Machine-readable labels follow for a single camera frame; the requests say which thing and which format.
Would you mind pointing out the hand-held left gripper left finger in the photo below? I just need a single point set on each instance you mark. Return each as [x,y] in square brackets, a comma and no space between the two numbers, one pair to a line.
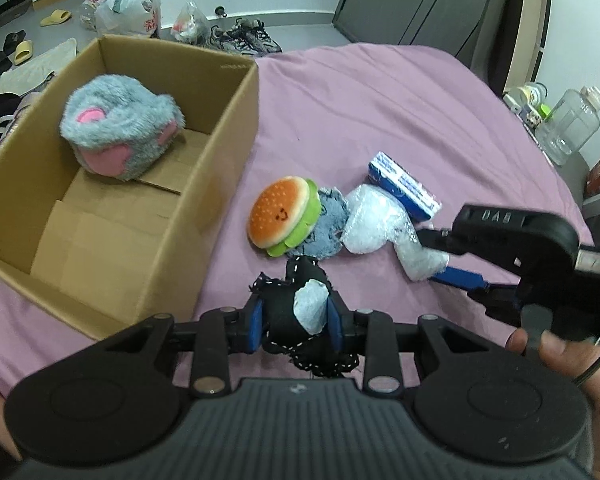
[254,327]

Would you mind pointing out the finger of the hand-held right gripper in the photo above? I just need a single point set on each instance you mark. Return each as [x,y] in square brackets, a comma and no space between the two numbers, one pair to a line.
[436,241]
[460,278]

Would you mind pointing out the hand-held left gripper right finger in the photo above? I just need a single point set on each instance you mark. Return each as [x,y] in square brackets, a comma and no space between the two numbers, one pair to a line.
[335,327]

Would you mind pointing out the black stitched cloth toy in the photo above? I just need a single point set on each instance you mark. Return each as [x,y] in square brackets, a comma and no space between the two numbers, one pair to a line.
[282,315]

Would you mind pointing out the bubble wrap bag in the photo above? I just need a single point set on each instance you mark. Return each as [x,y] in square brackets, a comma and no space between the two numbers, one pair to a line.
[375,220]

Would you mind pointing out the blue white tissue pack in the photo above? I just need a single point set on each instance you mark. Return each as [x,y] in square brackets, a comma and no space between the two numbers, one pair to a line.
[400,180]

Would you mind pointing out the grey denim stuffed toy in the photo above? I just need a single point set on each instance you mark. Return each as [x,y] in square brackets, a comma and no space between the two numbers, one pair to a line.
[326,232]

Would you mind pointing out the hamburger plush toy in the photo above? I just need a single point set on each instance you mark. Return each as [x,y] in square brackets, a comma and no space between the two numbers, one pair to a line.
[280,215]

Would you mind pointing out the large cardboard box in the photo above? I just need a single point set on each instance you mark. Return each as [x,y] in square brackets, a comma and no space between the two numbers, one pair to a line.
[220,150]

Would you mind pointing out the grey pink plush toy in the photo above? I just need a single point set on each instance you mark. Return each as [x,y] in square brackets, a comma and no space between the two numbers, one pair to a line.
[125,110]

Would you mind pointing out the grey nightstand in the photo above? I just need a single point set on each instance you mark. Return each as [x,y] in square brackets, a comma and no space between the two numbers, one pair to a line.
[575,175]

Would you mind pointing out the small printed white cup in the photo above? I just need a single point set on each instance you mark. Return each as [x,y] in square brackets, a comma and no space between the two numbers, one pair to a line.
[533,117]

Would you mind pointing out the clear water jug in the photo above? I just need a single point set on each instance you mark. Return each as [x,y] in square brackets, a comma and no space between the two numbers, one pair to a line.
[570,125]

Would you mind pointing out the small green container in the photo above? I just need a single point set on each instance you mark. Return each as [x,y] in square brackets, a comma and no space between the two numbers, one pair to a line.
[545,111]

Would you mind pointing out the white yellow jar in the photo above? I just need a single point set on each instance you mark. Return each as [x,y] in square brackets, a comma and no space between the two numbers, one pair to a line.
[527,95]

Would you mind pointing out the dark framed wooden board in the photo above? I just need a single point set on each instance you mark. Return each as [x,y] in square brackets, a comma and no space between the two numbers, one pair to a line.
[530,20]

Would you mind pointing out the grey wardrobe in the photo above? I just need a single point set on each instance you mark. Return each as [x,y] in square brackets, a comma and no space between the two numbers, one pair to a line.
[420,0]

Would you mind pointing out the grey sneaker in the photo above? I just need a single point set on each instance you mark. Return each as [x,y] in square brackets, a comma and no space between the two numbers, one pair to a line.
[230,42]
[260,35]

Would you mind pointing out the clear plastic bag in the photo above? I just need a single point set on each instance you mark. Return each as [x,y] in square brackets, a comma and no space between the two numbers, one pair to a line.
[190,22]

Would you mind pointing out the white floor towel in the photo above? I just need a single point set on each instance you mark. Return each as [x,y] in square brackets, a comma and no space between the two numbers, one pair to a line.
[45,60]

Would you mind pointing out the white plastic bag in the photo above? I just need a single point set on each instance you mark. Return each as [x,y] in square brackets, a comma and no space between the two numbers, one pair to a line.
[122,10]

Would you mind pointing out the yellow slipper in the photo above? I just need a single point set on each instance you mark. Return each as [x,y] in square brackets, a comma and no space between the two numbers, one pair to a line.
[23,52]
[55,17]

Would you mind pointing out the black slipper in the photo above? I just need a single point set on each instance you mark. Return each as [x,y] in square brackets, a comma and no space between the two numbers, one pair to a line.
[14,41]
[1,63]

